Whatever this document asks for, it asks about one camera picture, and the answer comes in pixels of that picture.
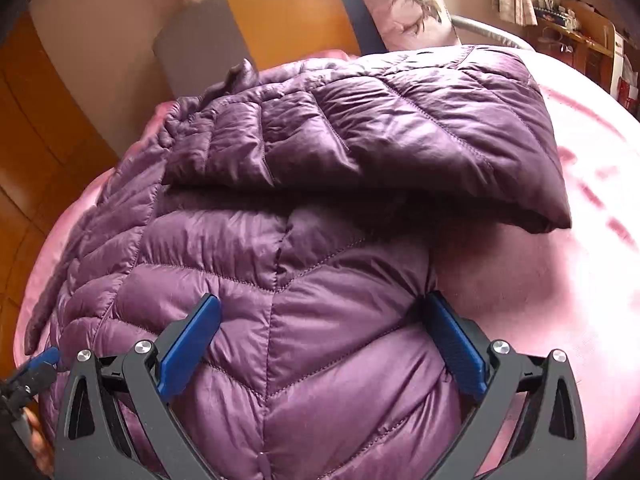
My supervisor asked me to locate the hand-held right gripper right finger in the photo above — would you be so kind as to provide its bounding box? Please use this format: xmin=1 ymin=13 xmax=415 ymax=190
xmin=424 ymin=291 xmax=588 ymax=480

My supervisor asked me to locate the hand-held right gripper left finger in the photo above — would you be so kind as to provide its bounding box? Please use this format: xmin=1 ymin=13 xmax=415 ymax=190
xmin=54 ymin=293 xmax=223 ymax=480

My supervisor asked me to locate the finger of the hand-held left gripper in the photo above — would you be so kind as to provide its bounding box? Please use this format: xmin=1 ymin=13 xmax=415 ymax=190
xmin=0 ymin=346 xmax=62 ymax=411

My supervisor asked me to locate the purple quilted puffer jacket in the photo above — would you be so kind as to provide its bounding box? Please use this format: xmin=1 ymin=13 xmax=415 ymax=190
xmin=24 ymin=44 xmax=573 ymax=480

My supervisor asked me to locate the person's left hand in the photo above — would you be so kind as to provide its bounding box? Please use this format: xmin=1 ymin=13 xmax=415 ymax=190
xmin=24 ymin=406 xmax=55 ymax=477

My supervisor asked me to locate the pink bed blanket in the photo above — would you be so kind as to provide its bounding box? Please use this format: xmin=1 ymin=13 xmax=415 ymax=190
xmin=15 ymin=49 xmax=640 ymax=480

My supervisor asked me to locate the wooden wardrobe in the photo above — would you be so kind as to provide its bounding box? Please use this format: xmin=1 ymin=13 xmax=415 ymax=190
xmin=0 ymin=15 xmax=120 ymax=378

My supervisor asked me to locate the cluttered wooden shelf unit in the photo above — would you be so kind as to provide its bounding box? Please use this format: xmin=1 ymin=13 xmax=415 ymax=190
xmin=525 ymin=0 xmax=640 ymax=113

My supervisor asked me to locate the grey yellow blue headboard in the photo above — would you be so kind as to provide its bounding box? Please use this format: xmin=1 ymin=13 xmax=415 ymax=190
xmin=152 ymin=0 xmax=388 ymax=98

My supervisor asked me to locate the grey metal rail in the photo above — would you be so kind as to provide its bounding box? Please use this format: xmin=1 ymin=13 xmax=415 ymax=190
xmin=450 ymin=15 xmax=537 ymax=52

